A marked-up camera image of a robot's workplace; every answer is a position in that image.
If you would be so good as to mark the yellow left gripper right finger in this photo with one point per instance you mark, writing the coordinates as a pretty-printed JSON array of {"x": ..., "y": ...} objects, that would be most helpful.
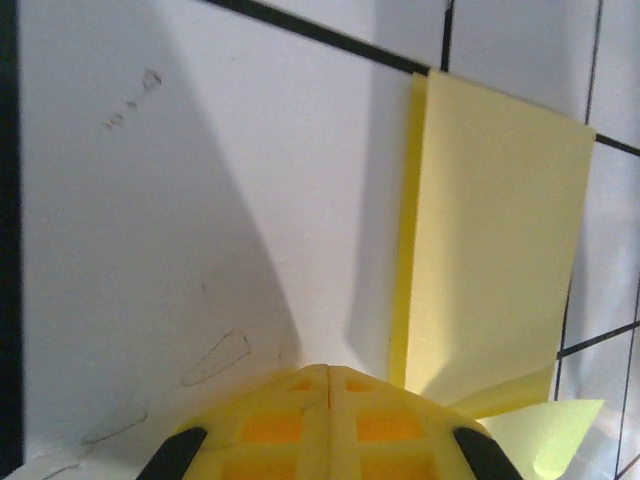
[{"x": 390, "y": 435}]

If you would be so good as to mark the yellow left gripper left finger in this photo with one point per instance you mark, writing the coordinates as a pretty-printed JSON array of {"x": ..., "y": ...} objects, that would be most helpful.
[{"x": 270, "y": 435}]

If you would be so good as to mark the yellow square paper sheet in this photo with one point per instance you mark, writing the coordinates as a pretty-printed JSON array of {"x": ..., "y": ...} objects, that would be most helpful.
[{"x": 500, "y": 225}]

